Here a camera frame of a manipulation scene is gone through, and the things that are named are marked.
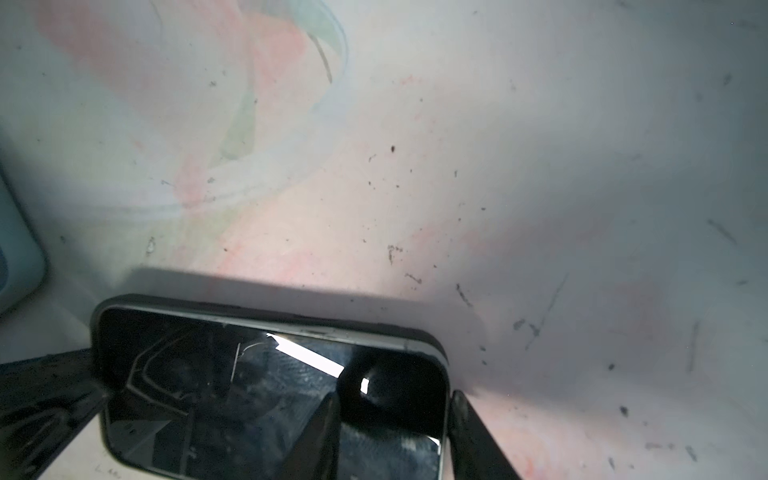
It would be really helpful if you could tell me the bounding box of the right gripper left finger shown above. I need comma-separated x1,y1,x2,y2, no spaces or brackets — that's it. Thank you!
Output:
281,392,342,480

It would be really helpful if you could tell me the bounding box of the white phone case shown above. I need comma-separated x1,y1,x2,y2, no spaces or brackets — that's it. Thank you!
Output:
95,304,450,480

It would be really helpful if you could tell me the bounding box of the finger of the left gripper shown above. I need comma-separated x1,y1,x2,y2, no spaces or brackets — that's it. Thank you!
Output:
1,349,113,479

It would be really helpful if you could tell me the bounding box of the black phone case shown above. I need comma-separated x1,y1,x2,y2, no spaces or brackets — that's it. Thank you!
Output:
88,292,451,480

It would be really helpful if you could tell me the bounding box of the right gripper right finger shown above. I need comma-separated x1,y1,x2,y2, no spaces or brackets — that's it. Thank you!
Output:
447,390,521,480

